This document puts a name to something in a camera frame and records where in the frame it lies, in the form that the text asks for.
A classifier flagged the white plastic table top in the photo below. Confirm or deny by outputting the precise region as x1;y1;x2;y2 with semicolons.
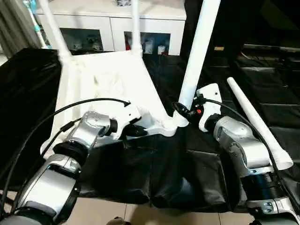
41;49;190;158

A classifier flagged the black plastic mat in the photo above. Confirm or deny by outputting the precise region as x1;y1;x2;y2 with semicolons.
0;47;300;211

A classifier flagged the white plastic table leg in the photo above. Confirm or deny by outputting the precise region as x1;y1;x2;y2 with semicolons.
37;0;74;64
227;77;294;171
173;0;221;128
131;0;144;58

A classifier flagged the white pole with blue band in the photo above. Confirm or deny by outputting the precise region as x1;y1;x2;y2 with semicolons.
23;0;47;48

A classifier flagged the grey curtain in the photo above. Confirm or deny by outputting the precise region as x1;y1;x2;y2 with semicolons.
0;0;34;58

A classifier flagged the white glass-door cabinet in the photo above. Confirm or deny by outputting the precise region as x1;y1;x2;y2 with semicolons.
40;0;187;56

